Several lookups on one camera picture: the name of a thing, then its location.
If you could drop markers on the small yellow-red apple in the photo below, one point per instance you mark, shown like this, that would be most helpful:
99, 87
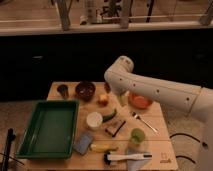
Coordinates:
103, 99

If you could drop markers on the white black-bristled brush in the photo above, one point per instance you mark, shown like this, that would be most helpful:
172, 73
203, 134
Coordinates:
108, 157

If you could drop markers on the black tripod stand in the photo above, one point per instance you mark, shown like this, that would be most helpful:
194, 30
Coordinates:
4, 165

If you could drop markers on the brown rectangular box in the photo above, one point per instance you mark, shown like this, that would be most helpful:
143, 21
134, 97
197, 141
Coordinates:
113, 128

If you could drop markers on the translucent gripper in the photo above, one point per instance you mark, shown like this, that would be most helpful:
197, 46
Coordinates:
123, 99

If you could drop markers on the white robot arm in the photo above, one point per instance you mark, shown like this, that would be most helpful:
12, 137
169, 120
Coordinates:
192, 99

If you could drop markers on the white paper cup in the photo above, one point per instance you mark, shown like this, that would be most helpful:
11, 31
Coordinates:
94, 120

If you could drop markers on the yellow banana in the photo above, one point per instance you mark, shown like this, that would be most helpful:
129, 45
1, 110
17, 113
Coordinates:
102, 148

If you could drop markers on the grey folded cloth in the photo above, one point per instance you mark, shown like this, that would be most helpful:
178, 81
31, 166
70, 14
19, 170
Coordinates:
135, 165

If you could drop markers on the orange plastic bowl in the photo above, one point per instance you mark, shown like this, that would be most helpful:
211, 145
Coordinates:
138, 101

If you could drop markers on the green chili pepper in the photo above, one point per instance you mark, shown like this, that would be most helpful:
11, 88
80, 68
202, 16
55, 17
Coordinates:
109, 116

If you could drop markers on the small dark cup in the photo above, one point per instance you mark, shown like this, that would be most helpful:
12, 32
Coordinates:
63, 91

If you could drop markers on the green plastic tray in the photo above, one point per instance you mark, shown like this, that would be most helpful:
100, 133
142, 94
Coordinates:
51, 130

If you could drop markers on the dark brown bowl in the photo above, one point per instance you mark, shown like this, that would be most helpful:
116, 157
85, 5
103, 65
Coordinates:
85, 90

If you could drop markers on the blue sponge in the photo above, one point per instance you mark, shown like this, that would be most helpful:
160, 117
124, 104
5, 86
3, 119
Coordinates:
83, 142

